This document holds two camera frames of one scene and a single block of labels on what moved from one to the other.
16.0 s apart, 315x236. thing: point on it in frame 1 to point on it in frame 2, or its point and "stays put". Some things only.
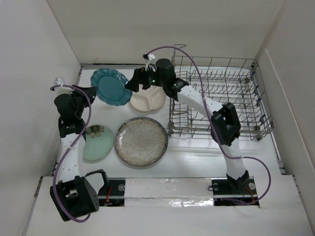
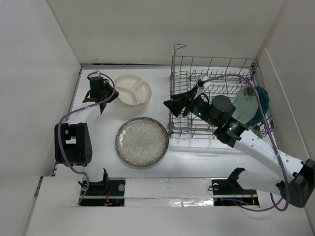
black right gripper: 139,77 to 180,100
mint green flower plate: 99,140 to 246,102
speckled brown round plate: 141,141 stays put
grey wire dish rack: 237,81 stays put
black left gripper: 90,91 to 113,97
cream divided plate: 146,100 to 132,90
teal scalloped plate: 110,84 to 264,100
